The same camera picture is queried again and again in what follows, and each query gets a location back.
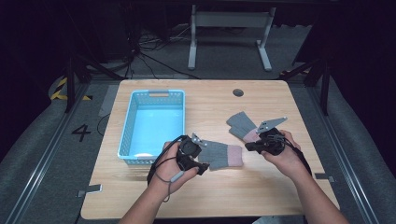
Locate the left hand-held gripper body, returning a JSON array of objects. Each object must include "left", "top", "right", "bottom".
[{"left": 176, "top": 133, "right": 208, "bottom": 171}]

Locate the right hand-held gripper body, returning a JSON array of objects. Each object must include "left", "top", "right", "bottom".
[{"left": 256, "top": 117, "right": 289, "bottom": 156}]

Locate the grey glove pink cuff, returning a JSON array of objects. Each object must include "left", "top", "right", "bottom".
[
  {"left": 197, "top": 139, "right": 244, "bottom": 172},
  {"left": 226, "top": 111, "right": 262, "bottom": 144}
]

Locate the light blue plastic basket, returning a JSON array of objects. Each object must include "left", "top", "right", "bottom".
[{"left": 117, "top": 89, "right": 187, "bottom": 165}]

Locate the person's right hand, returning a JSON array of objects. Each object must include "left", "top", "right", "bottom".
[{"left": 261, "top": 130, "right": 308, "bottom": 182}]

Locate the person's left hand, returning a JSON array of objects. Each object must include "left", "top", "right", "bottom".
[{"left": 148, "top": 141, "right": 200, "bottom": 196}]

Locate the black metal stand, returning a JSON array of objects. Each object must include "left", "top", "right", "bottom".
[
  {"left": 63, "top": 55, "right": 125, "bottom": 114},
  {"left": 279, "top": 58, "right": 332, "bottom": 117}
]

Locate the grey floor tape patch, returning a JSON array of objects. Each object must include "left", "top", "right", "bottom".
[{"left": 98, "top": 84, "right": 120, "bottom": 119}]

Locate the grey wrist strap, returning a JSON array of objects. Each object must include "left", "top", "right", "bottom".
[{"left": 154, "top": 170, "right": 187, "bottom": 203}]

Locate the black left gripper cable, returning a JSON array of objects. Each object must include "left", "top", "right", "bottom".
[{"left": 146, "top": 134, "right": 189, "bottom": 185}]

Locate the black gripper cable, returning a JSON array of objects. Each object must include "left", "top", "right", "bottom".
[
  {"left": 281, "top": 135, "right": 313, "bottom": 175},
  {"left": 146, "top": 134, "right": 189, "bottom": 185}
]

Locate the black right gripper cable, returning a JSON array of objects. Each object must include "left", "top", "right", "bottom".
[{"left": 281, "top": 135, "right": 313, "bottom": 175}]

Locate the aluminium floor rail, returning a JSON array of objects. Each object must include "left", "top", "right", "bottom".
[
  {"left": 305, "top": 86, "right": 380, "bottom": 224},
  {"left": 4, "top": 83, "right": 92, "bottom": 224}
]

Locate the bundle of black floor cables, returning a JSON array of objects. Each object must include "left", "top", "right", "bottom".
[{"left": 123, "top": 26, "right": 201, "bottom": 80}]

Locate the white metal desk frame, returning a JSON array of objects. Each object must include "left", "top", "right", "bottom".
[{"left": 187, "top": 4, "right": 277, "bottom": 72}]

